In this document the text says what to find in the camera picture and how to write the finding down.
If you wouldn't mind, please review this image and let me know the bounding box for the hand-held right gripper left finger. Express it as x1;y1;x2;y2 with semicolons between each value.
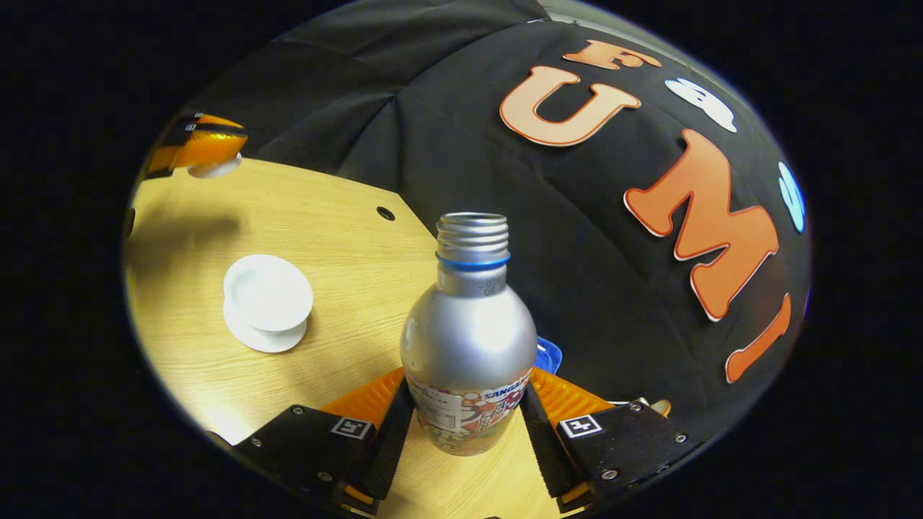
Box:
231;368;416;515

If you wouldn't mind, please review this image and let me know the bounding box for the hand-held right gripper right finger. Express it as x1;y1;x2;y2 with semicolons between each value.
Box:
519;366;693;514

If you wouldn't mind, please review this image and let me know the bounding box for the silver water bottle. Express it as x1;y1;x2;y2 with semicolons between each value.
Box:
399;211;539;457

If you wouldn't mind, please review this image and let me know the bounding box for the white teacup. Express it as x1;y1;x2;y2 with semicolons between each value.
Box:
223;253;315;333

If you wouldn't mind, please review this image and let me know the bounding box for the blue towel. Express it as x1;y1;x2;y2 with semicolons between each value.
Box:
534;334;564;376

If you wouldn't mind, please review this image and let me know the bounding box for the white saucer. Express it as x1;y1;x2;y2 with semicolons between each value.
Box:
221;296;310;355

